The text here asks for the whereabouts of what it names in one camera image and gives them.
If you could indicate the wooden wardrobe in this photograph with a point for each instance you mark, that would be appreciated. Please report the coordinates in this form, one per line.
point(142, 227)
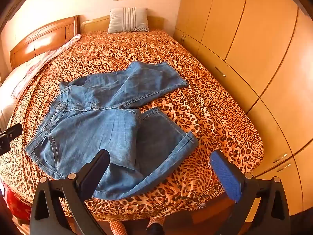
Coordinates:
point(256, 41)

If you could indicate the white pillow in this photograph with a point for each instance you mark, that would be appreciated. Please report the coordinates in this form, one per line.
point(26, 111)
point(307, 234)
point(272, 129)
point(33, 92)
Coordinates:
point(7, 93)
point(36, 64)

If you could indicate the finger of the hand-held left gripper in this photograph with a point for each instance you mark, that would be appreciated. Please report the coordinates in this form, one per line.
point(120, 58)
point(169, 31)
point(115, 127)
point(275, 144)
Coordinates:
point(12, 131)

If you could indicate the light wooden headboard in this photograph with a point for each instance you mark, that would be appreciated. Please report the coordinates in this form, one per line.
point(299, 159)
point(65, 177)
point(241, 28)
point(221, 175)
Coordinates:
point(94, 24)

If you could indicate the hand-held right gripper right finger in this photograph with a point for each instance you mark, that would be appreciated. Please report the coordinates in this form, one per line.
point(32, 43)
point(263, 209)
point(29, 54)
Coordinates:
point(227, 176)

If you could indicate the blue denim pants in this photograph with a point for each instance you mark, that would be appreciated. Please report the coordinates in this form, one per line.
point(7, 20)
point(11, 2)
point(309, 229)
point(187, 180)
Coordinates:
point(97, 127)

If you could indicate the leopard print bed sheet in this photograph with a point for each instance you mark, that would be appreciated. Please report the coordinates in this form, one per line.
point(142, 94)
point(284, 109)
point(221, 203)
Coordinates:
point(207, 107)

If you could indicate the red cloth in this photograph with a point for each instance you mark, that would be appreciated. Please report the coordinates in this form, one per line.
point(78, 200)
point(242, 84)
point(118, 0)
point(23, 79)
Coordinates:
point(17, 205)

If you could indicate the orange dotted slipper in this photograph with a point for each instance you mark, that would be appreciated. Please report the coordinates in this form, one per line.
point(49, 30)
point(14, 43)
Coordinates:
point(154, 222)
point(117, 228)

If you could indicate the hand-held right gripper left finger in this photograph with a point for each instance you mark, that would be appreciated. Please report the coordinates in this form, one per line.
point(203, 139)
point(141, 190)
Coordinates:
point(96, 170)

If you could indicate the dark wooden headboard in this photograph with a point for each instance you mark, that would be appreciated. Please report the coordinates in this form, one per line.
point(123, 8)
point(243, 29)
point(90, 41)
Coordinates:
point(46, 39)

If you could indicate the grey striped pillow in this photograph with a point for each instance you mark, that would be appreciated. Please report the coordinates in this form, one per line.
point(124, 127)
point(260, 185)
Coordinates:
point(128, 20)

